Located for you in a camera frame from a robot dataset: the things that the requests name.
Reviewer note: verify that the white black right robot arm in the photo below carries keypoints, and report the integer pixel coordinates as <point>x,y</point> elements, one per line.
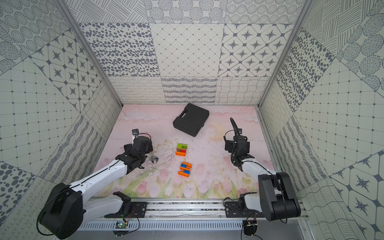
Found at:
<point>276,198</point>

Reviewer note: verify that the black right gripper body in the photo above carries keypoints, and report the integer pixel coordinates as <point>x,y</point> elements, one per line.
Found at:
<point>229,144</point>

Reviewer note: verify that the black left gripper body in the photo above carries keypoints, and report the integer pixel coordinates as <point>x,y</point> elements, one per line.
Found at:
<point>149,151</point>

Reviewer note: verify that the orange handled tool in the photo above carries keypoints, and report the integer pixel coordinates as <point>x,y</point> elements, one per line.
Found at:
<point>154,159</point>

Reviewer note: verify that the green long lego brick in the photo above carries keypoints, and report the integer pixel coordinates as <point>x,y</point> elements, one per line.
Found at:
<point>182,146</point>

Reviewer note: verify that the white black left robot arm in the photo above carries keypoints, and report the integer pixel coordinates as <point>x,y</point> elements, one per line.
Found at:
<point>50,216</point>

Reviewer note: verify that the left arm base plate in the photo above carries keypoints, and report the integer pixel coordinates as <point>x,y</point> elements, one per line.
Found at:
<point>132,209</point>

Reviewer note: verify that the left controller board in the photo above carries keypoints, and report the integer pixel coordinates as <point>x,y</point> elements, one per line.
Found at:
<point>120,229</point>

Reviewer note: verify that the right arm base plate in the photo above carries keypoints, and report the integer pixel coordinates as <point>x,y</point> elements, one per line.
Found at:
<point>233,210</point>

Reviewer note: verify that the right controller board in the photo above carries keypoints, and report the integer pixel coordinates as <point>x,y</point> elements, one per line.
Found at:
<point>250,227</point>

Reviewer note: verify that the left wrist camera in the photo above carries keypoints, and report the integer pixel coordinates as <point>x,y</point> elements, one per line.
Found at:
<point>135,132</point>

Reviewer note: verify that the black plastic carrying case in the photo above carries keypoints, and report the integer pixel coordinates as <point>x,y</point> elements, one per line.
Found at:
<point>191,120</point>

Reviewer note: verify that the controller board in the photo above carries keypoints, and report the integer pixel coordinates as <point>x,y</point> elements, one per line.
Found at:
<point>250,227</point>
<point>120,229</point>

